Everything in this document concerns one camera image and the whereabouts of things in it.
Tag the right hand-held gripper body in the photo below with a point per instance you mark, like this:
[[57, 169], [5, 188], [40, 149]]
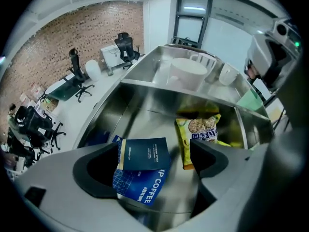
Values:
[[260, 52]]

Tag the green plastic cup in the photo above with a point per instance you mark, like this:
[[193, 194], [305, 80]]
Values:
[[251, 100]]

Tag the black office chair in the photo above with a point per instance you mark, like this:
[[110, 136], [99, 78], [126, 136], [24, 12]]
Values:
[[33, 122], [77, 71], [125, 47], [21, 149]]

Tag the yellow snack packet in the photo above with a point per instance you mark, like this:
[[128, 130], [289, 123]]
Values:
[[198, 127]]

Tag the white mug striped print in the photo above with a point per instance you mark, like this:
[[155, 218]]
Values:
[[228, 75]]

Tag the person's right hand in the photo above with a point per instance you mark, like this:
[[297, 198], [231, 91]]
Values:
[[253, 72]]

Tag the large plain white mug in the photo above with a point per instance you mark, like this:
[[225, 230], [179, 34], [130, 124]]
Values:
[[186, 74]]

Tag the dark navy packet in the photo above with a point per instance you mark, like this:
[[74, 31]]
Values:
[[144, 153]]

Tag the blue coffee box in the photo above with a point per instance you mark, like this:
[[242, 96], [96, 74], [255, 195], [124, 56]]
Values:
[[137, 185]]

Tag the white round stool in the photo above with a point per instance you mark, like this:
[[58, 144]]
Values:
[[93, 70]]

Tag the black framed glass door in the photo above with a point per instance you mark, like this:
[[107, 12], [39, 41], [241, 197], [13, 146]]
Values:
[[193, 16]]

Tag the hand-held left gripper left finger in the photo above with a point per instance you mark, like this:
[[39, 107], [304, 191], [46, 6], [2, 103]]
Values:
[[60, 178]]

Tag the stainless steel service cart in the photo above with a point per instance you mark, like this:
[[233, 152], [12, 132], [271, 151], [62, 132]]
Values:
[[144, 98]]

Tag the white cabinet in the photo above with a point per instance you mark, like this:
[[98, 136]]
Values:
[[109, 54]]

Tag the pile of cardboard boxes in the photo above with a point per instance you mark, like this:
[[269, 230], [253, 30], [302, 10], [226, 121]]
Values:
[[36, 100]]

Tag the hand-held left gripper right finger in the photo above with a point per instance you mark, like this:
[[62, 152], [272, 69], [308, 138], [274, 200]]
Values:
[[241, 182]]

